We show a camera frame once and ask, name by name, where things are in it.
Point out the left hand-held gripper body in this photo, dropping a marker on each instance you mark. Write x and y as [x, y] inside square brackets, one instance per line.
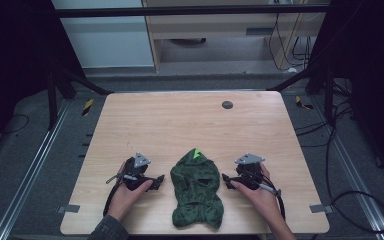
[135, 171]

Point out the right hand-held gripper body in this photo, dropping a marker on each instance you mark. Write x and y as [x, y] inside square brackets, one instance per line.
[250, 173]

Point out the green knitted balaclava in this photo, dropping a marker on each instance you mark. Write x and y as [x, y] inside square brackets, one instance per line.
[195, 190]

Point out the person's right hand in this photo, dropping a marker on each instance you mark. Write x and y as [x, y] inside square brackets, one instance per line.
[263, 200]

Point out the person's left hand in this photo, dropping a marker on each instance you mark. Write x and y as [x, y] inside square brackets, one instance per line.
[123, 200]

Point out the grey round table grommet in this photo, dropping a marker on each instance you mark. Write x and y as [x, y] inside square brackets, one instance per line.
[227, 105]

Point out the yellow black striped tape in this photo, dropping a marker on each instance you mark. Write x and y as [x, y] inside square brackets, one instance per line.
[87, 107]
[302, 104]

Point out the black metal stand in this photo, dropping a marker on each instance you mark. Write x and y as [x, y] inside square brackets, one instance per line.
[328, 96]
[51, 100]

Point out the white cabinet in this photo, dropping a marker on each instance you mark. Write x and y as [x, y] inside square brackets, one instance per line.
[106, 40]

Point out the light wooden desk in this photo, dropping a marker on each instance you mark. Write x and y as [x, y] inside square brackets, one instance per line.
[213, 25]

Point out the black curtain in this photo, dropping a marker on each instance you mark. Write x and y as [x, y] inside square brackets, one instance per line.
[373, 73]
[13, 66]

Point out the grey metal table bracket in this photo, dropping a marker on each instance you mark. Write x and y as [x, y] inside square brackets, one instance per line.
[320, 208]
[68, 208]

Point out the aluminium floor rail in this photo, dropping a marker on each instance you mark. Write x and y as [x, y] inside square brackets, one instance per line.
[356, 173]
[30, 170]

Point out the black horizontal frame bar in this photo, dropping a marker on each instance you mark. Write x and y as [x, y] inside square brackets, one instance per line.
[180, 10]

